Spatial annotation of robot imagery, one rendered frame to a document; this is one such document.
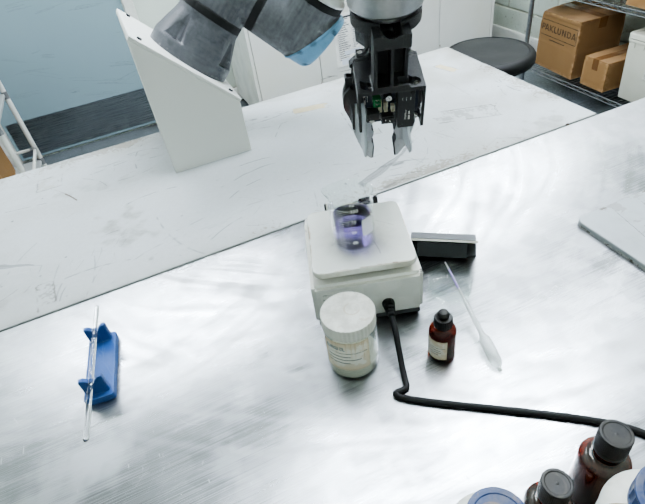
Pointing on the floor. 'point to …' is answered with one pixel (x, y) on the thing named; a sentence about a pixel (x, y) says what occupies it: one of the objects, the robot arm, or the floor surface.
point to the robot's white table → (232, 185)
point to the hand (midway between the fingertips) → (382, 143)
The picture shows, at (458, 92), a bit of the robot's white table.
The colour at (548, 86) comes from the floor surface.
